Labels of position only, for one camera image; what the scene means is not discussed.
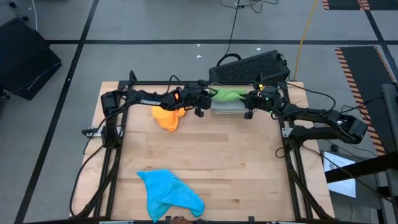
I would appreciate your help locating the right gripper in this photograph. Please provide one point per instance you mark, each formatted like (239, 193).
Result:
(264, 98)

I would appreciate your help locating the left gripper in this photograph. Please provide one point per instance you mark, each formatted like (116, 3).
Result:
(197, 98)

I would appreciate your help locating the bright green microfiber towel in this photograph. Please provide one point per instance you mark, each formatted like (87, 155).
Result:
(228, 94)

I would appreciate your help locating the grey waffle microfiber towel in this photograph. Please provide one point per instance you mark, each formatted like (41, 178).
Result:
(228, 105)

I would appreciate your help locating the orange microfiber towel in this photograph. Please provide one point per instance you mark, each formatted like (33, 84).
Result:
(169, 119)

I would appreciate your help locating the turquoise blue microfiber towel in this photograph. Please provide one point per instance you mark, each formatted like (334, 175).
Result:
(168, 193)

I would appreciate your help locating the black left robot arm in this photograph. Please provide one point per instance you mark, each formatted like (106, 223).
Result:
(146, 99)

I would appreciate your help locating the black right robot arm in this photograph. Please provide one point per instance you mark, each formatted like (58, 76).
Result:
(323, 121)

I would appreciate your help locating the clear plastic bin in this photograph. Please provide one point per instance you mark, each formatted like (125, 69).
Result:
(230, 111)

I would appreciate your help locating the black perforated computer case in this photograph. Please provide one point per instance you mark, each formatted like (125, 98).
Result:
(248, 68)

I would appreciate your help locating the grey metal mounting plate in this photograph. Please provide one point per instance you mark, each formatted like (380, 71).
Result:
(286, 132)
(93, 132)

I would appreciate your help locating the black hazard-striped floor mat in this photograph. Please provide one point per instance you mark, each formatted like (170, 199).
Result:
(342, 3)
(363, 71)

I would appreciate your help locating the white paper sheet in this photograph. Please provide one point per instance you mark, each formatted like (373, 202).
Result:
(342, 186)

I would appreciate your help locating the black metal beam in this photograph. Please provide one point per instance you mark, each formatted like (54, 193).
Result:
(357, 169)

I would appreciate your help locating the large black equipment case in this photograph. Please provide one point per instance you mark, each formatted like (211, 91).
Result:
(25, 62)

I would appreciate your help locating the black metal table frame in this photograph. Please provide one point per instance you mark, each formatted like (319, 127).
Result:
(155, 83)

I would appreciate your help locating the grey metal post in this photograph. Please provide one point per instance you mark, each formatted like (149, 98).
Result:
(391, 109)

